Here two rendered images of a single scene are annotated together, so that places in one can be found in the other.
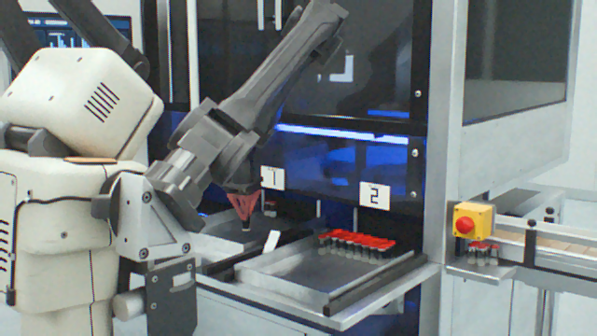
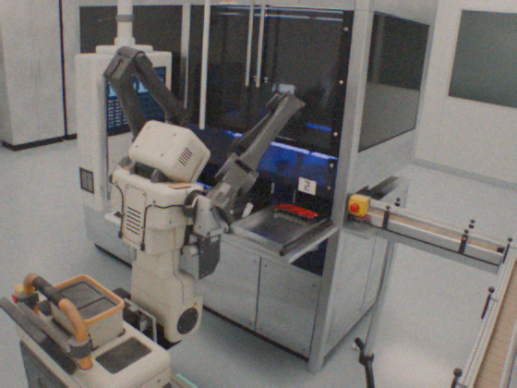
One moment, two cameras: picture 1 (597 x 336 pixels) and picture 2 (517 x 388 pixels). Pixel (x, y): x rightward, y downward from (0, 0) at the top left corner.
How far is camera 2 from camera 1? 51 cm
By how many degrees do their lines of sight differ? 10
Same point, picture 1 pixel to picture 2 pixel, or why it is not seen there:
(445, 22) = (353, 99)
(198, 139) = (232, 177)
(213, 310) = not seen: hidden behind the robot
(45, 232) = (162, 221)
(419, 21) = (338, 95)
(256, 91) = (258, 150)
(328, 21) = (294, 109)
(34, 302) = (152, 249)
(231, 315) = not seen: hidden behind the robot
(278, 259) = (252, 220)
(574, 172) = (423, 149)
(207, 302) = not seen: hidden behind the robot
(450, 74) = (353, 127)
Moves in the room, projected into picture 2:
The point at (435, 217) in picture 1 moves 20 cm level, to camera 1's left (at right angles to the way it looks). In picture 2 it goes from (339, 201) to (294, 199)
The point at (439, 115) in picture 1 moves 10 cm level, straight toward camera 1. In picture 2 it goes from (346, 148) to (346, 153)
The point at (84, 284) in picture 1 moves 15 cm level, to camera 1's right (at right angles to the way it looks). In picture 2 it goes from (172, 241) to (219, 243)
